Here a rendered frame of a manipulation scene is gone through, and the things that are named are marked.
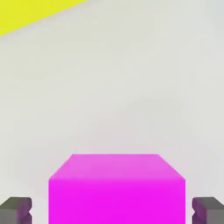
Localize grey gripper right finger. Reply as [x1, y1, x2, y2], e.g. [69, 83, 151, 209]
[192, 197, 224, 224]

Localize small magenta cube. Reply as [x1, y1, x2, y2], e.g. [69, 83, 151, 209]
[48, 154, 186, 224]

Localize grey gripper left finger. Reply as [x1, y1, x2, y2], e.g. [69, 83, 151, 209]
[0, 197, 33, 224]

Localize large yellow box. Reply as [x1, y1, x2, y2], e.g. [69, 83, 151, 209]
[0, 0, 88, 36]

